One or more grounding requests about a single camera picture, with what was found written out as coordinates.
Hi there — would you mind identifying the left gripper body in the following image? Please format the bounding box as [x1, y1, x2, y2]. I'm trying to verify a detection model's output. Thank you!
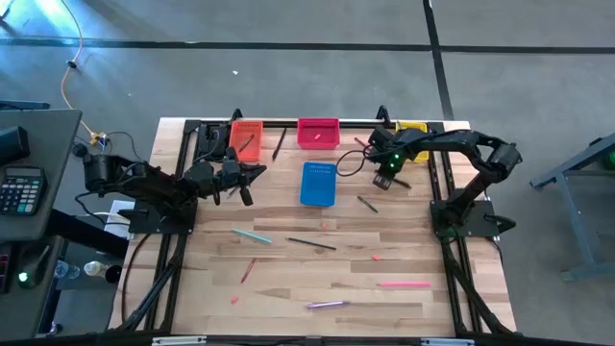
[219, 147, 255, 208]

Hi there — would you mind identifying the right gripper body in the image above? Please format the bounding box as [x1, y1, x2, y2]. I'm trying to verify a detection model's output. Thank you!
[367, 125, 417, 177]

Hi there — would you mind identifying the light blue pen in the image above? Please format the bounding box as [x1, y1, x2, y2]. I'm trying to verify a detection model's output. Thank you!
[231, 228, 273, 245]

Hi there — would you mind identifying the red pencil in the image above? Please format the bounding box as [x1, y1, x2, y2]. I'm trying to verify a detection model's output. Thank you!
[239, 258, 258, 284]

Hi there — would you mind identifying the dark green crayon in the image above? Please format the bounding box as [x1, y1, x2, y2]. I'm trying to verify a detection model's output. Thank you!
[356, 194, 380, 214]

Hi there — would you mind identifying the yellow plastic bin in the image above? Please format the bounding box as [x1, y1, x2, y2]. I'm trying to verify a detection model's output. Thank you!
[394, 120, 431, 163]

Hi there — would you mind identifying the orange plastic bin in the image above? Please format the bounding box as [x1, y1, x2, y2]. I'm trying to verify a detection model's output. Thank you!
[228, 119, 264, 162]

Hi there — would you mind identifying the red plastic bin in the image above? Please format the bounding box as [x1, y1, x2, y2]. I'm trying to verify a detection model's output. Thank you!
[296, 117, 341, 151]

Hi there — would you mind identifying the blue plastic bin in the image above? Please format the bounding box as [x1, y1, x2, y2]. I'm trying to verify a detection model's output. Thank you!
[299, 161, 338, 209]

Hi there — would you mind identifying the black floor tape strip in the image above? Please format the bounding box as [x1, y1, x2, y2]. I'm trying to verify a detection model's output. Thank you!
[0, 37, 615, 55]
[421, 0, 455, 121]

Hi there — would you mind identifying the dark green pencil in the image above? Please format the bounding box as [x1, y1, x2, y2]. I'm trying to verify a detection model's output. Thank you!
[284, 236, 338, 252]

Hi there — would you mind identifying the white paper sheet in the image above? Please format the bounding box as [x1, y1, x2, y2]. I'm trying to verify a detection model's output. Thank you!
[103, 199, 138, 240]

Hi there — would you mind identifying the purple pen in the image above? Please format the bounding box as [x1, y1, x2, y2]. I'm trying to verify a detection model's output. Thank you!
[306, 300, 352, 310]

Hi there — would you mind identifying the black desk beam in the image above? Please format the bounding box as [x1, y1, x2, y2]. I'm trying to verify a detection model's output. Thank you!
[47, 209, 131, 259]

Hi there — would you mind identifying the bottle with black cap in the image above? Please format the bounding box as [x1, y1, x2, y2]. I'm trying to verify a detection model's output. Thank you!
[84, 260, 124, 284]

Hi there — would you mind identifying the clear plastic bottle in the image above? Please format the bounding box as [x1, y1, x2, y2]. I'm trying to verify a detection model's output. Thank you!
[53, 259, 82, 281]

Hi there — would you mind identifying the grey metal stand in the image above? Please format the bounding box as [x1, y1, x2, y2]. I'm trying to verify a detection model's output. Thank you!
[529, 134, 615, 284]

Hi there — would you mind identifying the black calculator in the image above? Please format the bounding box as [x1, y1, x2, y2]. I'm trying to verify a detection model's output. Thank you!
[0, 165, 48, 216]

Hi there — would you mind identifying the black mouse with green light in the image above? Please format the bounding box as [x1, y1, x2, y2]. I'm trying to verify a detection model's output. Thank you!
[16, 244, 52, 290]

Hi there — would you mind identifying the black box on desk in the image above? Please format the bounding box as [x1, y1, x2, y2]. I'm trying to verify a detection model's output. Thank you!
[0, 125, 32, 167]

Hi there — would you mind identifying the dark grey side desk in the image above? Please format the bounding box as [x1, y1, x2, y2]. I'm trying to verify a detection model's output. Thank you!
[0, 234, 66, 342]

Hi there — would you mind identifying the dark keyboard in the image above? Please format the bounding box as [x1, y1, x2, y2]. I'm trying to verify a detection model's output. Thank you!
[0, 242, 12, 295]

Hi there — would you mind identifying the black aluminium table frame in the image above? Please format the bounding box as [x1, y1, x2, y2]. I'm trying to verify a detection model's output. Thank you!
[112, 117, 518, 337]

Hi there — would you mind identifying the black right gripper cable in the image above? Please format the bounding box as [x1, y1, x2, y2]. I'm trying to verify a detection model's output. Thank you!
[334, 148, 374, 178]

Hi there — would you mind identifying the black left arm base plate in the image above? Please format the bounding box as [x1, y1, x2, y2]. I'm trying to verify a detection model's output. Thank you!
[117, 199, 198, 235]

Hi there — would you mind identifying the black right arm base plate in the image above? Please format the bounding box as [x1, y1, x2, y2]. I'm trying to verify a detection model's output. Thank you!
[430, 199, 501, 239]

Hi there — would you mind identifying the white cable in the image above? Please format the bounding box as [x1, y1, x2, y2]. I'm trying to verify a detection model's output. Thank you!
[86, 210, 131, 225]

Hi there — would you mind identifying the dark cable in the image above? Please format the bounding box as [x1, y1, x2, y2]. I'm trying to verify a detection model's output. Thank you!
[119, 233, 153, 324]

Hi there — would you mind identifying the grey metal bracket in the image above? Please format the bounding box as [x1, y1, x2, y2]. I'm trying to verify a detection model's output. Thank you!
[151, 335, 208, 346]
[420, 337, 476, 346]

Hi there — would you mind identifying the orange extension cable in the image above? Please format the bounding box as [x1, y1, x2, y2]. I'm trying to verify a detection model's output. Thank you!
[57, 0, 105, 140]

